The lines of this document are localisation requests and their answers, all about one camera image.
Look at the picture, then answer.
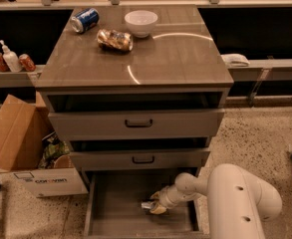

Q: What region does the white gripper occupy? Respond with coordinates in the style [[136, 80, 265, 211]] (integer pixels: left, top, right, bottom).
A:
[[149, 185, 184, 215]]

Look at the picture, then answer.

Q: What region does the silver redbull can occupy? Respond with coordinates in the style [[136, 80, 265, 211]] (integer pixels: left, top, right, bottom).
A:
[[142, 201, 153, 210]]

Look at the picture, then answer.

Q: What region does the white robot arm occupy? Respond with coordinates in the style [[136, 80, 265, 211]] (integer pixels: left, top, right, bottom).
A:
[[149, 163, 282, 239]]

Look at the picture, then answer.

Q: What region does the bottom open grey drawer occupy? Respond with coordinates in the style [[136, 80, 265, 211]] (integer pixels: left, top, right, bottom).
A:
[[84, 168, 209, 239]]

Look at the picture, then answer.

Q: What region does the middle grey drawer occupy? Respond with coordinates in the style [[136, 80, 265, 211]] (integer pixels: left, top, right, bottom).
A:
[[70, 148, 209, 171]]

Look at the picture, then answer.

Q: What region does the top grey drawer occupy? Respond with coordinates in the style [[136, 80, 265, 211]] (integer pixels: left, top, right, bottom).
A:
[[49, 109, 224, 140]]

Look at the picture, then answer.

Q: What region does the grey drawer cabinet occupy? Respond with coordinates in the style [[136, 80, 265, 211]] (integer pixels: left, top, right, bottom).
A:
[[35, 4, 235, 239]]

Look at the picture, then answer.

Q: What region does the crushed gold can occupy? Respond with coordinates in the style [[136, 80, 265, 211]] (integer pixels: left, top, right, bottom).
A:
[[97, 29, 134, 52]]

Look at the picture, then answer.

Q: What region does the red soda can right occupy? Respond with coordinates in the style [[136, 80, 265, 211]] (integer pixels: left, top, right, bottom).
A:
[[19, 54, 36, 72]]

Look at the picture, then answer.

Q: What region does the blue pepsi can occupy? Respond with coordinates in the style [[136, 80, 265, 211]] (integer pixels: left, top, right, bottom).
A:
[[70, 8, 100, 34]]

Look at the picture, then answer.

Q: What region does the white printed cardboard box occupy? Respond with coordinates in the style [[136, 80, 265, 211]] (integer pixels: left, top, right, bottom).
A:
[[0, 168, 88, 197]]

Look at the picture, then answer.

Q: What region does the green snack bag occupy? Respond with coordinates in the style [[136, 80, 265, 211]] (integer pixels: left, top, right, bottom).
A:
[[38, 131, 70, 169]]

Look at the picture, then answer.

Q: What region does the brown cardboard box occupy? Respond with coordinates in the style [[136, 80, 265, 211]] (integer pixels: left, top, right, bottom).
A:
[[0, 95, 52, 171]]

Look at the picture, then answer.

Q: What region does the white folded cloth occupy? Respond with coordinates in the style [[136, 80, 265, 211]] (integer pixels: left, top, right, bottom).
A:
[[221, 54, 250, 68]]

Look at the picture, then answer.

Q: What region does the white bowl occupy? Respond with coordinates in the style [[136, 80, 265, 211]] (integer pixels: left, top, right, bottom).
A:
[[125, 10, 158, 38]]

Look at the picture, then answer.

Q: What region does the white pump bottle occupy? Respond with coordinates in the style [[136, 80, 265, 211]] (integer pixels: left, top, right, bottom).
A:
[[0, 40, 22, 73]]

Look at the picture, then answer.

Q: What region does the grey wall shelf rail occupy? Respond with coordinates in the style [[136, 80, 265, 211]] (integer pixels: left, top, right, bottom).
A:
[[0, 65, 44, 88]]

